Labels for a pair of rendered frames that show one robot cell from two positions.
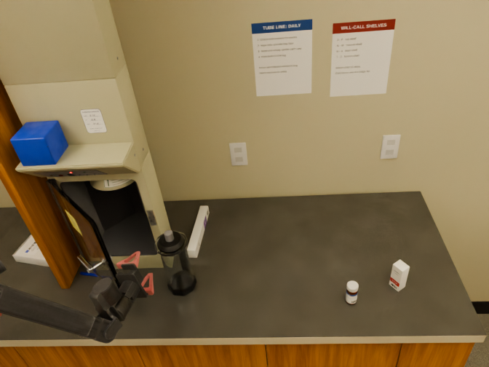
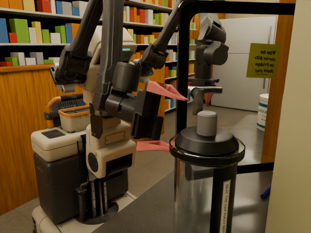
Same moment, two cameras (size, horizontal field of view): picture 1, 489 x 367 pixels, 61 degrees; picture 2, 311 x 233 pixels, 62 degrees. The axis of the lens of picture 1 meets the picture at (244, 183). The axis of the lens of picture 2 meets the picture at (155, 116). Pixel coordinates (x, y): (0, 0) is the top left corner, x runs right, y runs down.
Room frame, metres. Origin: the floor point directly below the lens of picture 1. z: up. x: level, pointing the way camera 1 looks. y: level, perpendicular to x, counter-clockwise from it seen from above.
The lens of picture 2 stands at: (1.10, -0.08, 1.30)
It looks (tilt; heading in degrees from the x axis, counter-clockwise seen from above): 15 degrees down; 118
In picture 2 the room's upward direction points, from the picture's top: straight up
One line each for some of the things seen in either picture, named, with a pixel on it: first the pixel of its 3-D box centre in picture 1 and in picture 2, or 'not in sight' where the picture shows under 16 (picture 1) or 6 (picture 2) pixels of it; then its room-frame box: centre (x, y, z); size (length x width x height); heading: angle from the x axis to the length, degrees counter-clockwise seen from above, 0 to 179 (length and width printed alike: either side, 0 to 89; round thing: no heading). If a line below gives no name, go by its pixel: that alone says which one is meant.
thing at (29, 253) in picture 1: (39, 250); not in sight; (1.24, 0.86, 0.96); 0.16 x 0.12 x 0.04; 72
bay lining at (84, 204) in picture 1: (121, 198); not in sight; (1.23, 0.46, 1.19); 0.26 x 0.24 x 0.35; 84
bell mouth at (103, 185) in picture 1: (113, 168); not in sight; (1.20, 0.44, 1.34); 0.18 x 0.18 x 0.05
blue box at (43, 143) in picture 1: (40, 143); not in sight; (1.06, 0.57, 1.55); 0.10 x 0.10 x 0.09; 84
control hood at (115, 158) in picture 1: (81, 168); not in sight; (1.05, 0.48, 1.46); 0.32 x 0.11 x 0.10; 84
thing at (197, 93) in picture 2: not in sight; (197, 101); (0.92, 0.45, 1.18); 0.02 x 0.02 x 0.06; 40
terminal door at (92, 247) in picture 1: (89, 246); (239, 95); (0.99, 0.53, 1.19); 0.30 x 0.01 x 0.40; 40
